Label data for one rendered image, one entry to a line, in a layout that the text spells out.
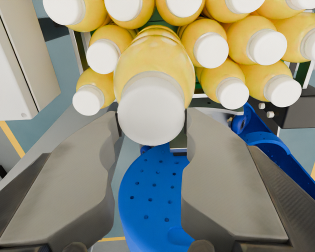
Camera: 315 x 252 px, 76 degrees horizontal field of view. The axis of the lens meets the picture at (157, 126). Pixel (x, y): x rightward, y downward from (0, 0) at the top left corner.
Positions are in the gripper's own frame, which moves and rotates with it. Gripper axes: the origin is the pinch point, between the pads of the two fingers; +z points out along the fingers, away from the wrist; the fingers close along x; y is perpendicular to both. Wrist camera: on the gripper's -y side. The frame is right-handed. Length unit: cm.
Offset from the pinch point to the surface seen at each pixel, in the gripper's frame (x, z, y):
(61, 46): -63, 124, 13
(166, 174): 0.5, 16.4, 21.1
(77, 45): -13.7, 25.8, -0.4
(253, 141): 38, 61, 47
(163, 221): -0.1, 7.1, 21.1
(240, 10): 9.5, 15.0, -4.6
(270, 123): 71, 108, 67
